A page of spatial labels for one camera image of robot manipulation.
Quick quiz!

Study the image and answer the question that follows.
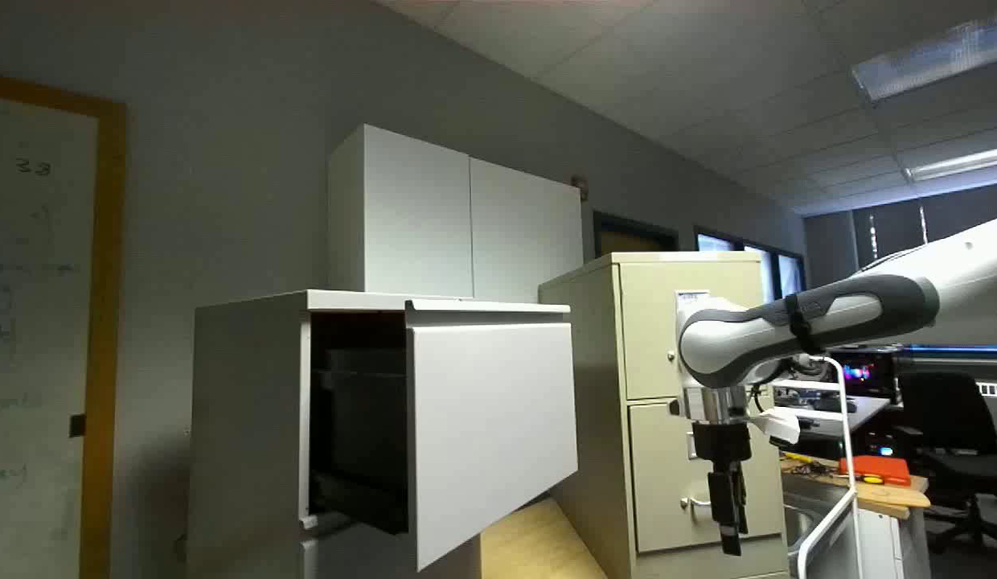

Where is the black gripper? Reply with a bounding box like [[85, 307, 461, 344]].
[[691, 422, 756, 559]]

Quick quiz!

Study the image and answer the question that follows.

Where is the gray file cabinet drawer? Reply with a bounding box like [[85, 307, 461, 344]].
[[306, 300, 583, 577]]

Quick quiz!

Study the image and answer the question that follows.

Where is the beige drawer with label holder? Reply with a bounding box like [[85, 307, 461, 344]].
[[625, 397, 787, 556]]

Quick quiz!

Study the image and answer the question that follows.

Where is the beige drawer with paper note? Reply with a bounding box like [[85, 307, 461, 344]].
[[614, 257, 772, 401]]

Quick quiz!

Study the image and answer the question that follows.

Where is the wood-topped gray counter cabinet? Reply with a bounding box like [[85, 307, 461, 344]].
[[478, 496, 612, 579]]

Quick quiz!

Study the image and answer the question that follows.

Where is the beige file cabinet body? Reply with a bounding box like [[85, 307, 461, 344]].
[[539, 248, 792, 579]]

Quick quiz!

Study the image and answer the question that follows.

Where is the gray file cabinet body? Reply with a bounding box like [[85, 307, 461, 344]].
[[187, 285, 577, 579]]

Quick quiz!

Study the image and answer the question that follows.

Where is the orange tool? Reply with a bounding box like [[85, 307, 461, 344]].
[[848, 455, 915, 488]]

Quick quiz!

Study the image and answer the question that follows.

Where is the wooden side table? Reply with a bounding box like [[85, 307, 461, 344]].
[[783, 448, 937, 525]]

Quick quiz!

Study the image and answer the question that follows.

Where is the black office chair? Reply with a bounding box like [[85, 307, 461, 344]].
[[898, 368, 997, 553]]

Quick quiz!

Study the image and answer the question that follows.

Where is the dark window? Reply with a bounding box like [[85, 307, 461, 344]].
[[591, 210, 687, 262]]

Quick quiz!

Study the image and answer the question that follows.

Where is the narrow ceiling light strip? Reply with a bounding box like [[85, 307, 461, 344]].
[[901, 141, 997, 184]]

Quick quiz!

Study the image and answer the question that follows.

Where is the large ceiling light panel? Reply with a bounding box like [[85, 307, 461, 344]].
[[848, 5, 997, 106]]

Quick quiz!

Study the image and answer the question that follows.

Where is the metal drawer handle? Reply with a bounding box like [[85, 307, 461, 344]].
[[677, 488, 718, 525]]

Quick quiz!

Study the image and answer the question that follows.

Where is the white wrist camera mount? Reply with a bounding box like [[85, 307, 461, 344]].
[[749, 405, 808, 448]]

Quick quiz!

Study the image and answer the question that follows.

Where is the white tube frame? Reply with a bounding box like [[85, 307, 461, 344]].
[[770, 349, 860, 579]]

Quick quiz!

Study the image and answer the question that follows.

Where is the white wall cabinet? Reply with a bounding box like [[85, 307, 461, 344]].
[[325, 122, 589, 307]]

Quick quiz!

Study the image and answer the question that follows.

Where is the whiteboard with wooden frame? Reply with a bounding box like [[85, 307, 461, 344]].
[[0, 69, 132, 579]]

